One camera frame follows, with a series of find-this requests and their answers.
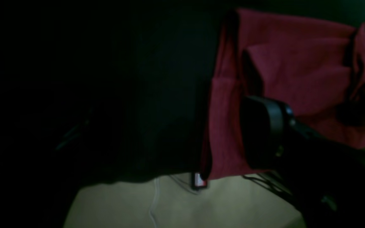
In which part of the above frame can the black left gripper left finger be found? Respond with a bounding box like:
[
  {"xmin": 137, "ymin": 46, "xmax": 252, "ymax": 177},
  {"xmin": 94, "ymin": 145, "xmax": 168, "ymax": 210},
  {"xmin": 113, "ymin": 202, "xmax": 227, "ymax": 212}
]
[{"xmin": 0, "ymin": 109, "xmax": 113, "ymax": 228}]

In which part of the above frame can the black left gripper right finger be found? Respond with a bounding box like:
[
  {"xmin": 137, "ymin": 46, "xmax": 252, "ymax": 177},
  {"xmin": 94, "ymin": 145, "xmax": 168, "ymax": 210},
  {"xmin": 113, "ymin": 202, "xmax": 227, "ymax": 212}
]
[{"xmin": 240, "ymin": 96, "xmax": 365, "ymax": 228}]

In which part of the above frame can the red long-sleeve T-shirt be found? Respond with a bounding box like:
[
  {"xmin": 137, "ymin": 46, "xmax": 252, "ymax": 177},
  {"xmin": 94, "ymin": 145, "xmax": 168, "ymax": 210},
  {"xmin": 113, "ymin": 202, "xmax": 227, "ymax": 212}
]
[{"xmin": 200, "ymin": 8, "xmax": 365, "ymax": 180}]

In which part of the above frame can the black table cloth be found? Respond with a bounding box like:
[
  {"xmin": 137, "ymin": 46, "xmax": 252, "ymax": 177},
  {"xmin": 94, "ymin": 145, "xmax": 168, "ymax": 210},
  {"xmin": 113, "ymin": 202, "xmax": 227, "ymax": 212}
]
[{"xmin": 0, "ymin": 0, "xmax": 365, "ymax": 228}]

